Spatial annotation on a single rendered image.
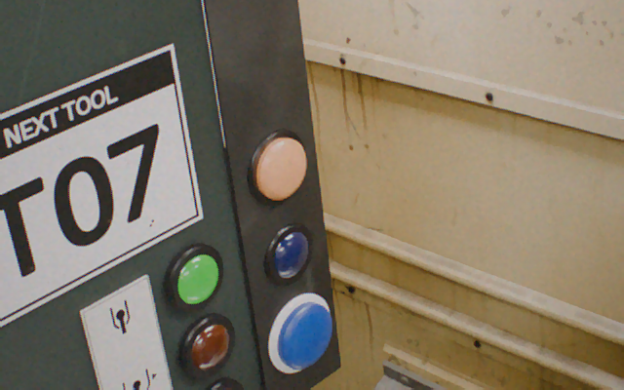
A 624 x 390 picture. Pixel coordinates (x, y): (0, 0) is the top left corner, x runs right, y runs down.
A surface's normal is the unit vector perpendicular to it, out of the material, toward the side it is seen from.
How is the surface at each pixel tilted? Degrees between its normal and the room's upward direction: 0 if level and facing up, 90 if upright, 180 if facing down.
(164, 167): 90
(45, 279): 90
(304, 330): 87
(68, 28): 90
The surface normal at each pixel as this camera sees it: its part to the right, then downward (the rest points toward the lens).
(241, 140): 0.70, 0.25
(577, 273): -0.70, 0.39
